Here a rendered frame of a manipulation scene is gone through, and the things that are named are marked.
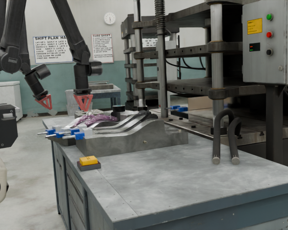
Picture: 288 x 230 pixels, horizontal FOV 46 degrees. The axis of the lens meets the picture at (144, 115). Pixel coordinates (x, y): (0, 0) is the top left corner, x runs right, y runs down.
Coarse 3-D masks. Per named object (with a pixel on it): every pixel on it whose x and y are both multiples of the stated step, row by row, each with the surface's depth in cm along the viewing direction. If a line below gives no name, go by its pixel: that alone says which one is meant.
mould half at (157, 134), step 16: (96, 128) 171; (144, 128) 156; (160, 128) 159; (176, 128) 174; (80, 144) 159; (96, 144) 148; (112, 144) 151; (128, 144) 154; (144, 144) 157; (160, 144) 160; (176, 144) 163
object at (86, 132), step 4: (84, 128) 156; (88, 128) 155; (76, 132) 154; (80, 132) 153; (84, 132) 152; (88, 132) 152; (64, 136) 151; (68, 136) 151; (72, 136) 152; (76, 136) 151; (80, 136) 152
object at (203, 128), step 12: (168, 120) 242; (228, 120) 230; (252, 120) 225; (264, 120) 224; (192, 132) 204; (204, 132) 196; (240, 132) 191; (252, 132) 189; (264, 132) 191; (228, 144) 183; (240, 144) 186
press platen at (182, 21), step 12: (216, 0) 173; (228, 0) 177; (240, 0) 186; (252, 0) 190; (180, 12) 229; (192, 12) 214; (204, 12) 210; (228, 12) 215; (240, 12) 218; (132, 24) 282; (144, 24) 277; (168, 24) 265; (180, 24) 270; (192, 24) 274; (204, 24) 279; (228, 24) 289
